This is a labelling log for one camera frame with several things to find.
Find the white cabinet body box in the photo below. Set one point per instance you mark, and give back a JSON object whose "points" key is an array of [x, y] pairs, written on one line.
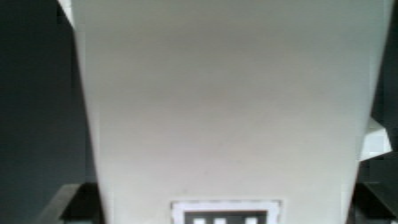
{"points": [[375, 143]]}

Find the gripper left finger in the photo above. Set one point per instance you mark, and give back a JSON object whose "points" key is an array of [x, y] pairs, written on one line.
{"points": [[73, 207]]}

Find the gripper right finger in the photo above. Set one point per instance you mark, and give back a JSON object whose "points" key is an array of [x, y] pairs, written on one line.
{"points": [[373, 207]]}

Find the white cabinet top block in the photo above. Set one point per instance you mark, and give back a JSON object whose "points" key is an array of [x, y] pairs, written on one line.
{"points": [[227, 85]]}

